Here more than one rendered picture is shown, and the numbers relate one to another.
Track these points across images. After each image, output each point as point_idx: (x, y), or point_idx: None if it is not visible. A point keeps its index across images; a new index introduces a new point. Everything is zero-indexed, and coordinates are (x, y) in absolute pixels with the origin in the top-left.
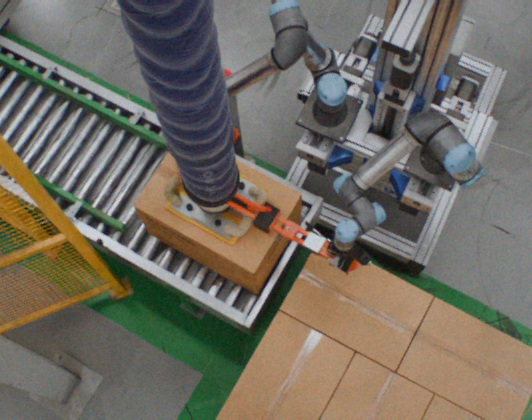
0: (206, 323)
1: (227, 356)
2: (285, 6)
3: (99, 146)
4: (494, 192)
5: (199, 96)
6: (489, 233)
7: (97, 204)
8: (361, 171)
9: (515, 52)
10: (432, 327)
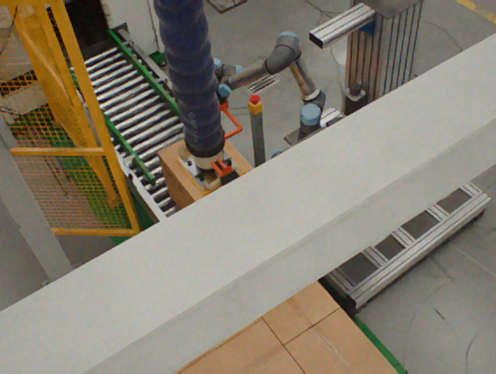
0: None
1: None
2: (287, 34)
3: (168, 134)
4: (445, 285)
5: (178, 22)
6: (427, 312)
7: (147, 164)
8: (289, 147)
9: None
10: (327, 327)
